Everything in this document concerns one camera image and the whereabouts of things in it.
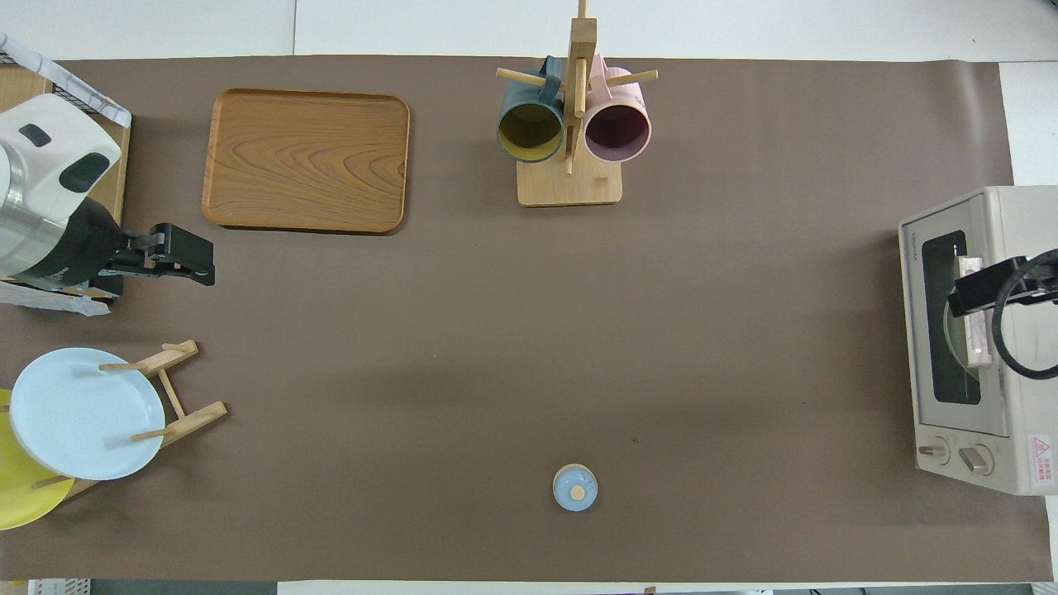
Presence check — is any brown wooden tray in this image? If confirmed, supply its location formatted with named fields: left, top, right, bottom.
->
left=202, top=88, right=411, bottom=236

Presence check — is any small blue bell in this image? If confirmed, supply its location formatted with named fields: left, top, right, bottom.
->
left=552, top=464, right=599, bottom=513

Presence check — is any beige toaster oven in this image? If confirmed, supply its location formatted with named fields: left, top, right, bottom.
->
left=898, top=186, right=1058, bottom=497

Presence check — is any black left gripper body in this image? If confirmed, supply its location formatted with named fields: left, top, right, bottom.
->
left=33, top=197, right=126, bottom=299

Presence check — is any brown table mat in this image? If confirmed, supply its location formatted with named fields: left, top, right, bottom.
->
left=0, top=55, right=1051, bottom=583

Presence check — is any wooden mug rack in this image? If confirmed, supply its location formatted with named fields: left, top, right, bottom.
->
left=495, top=0, right=660, bottom=207

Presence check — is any toaster oven glass door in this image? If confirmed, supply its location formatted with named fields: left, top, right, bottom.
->
left=903, top=211, right=1012, bottom=439

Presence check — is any dark blue mug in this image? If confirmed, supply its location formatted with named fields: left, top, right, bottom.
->
left=496, top=56, right=568, bottom=164

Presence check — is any white checked cloth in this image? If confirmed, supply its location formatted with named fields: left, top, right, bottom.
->
left=0, top=31, right=133, bottom=130

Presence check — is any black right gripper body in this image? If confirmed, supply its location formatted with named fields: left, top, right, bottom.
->
left=1025, top=252, right=1058, bottom=305

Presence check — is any pink mug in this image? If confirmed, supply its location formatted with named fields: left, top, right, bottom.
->
left=583, top=55, right=653, bottom=164

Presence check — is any light blue plate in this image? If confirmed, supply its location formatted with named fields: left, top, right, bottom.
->
left=10, top=347, right=166, bottom=482

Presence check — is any pale green plate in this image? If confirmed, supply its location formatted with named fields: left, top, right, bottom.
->
left=942, top=297, right=983, bottom=383

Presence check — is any wooden plate rack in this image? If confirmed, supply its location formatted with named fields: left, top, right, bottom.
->
left=0, top=339, right=228, bottom=502

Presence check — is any light wooden stepped shelf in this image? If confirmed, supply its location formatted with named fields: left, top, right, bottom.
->
left=0, top=64, right=131, bottom=286

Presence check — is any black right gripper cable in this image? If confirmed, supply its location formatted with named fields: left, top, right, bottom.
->
left=991, top=250, right=1058, bottom=382

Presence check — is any yellow plate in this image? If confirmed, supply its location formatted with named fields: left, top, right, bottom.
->
left=0, top=388, right=77, bottom=531

